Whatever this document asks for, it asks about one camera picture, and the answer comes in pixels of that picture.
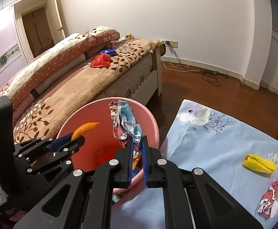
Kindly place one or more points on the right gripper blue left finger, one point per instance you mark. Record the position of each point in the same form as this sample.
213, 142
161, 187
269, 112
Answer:
130, 146

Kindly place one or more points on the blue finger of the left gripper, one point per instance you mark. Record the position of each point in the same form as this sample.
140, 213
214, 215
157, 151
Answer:
56, 145

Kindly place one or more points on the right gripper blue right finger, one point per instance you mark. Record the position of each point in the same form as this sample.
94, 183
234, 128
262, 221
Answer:
145, 156

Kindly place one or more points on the colourful foil wrapper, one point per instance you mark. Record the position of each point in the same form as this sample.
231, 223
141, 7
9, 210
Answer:
125, 125

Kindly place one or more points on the yellow plastic bag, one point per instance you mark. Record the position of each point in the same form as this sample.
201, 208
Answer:
258, 164

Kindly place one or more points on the red white wrapper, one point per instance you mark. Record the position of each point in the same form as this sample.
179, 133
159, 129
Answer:
268, 206

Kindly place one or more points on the brown leaf pattern blanket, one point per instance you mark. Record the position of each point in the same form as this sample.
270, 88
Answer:
44, 114

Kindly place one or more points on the pink plastic bucket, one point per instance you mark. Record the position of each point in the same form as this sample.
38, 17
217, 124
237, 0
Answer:
101, 139

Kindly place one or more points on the light blue floral sheet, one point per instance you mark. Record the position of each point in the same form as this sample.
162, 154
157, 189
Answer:
195, 134

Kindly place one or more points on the folded polka dot quilt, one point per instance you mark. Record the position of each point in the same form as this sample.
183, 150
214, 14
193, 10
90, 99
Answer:
54, 59

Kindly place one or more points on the red plastic bag on bed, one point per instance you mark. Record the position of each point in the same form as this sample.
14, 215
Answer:
101, 61

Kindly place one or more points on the lilac wardrobe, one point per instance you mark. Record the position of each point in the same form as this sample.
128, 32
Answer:
12, 59

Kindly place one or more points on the blue package on bed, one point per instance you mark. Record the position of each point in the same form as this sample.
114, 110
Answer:
111, 52

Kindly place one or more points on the wooden door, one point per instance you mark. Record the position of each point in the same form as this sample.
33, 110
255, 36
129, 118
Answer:
37, 31

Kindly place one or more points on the wooden bed frame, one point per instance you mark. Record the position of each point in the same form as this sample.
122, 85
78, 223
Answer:
141, 82

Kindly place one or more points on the wall power socket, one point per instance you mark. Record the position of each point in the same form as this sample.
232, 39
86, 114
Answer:
170, 43

